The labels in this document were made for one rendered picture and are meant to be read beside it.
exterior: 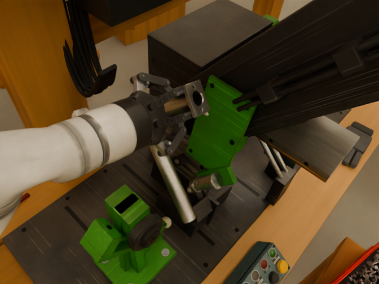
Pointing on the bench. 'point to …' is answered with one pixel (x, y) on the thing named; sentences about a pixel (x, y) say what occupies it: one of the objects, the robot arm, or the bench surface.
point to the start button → (282, 266)
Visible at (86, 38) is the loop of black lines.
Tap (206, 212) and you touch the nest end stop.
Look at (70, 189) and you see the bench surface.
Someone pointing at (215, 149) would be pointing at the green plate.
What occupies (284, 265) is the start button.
